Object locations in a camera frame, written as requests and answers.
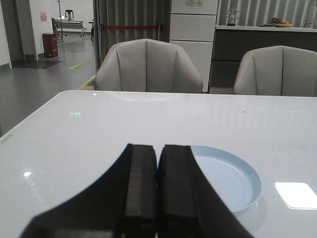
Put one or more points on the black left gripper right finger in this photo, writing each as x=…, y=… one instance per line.
x=188, y=206

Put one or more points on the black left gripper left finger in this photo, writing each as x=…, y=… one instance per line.
x=119, y=204

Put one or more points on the light blue round plate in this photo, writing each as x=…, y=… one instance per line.
x=235, y=181

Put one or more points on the beige left armchair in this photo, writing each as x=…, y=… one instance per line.
x=147, y=65

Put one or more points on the beige armchair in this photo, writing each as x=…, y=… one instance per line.
x=147, y=65
x=277, y=71

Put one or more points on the beige right armchair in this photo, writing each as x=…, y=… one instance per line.
x=277, y=71

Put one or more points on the dark grey counter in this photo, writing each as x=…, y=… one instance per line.
x=232, y=42

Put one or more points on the red barrier belt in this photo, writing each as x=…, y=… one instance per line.
x=130, y=27

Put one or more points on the red bin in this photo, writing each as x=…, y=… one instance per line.
x=50, y=45

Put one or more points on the white refrigerator cabinet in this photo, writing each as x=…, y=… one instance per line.
x=192, y=26

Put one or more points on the background metal table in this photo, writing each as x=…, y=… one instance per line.
x=67, y=24

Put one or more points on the small figurine on counter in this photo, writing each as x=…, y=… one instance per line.
x=232, y=17

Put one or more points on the fruit bowl on counter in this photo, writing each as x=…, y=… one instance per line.
x=280, y=23

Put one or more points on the red wall notice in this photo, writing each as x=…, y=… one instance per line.
x=44, y=16

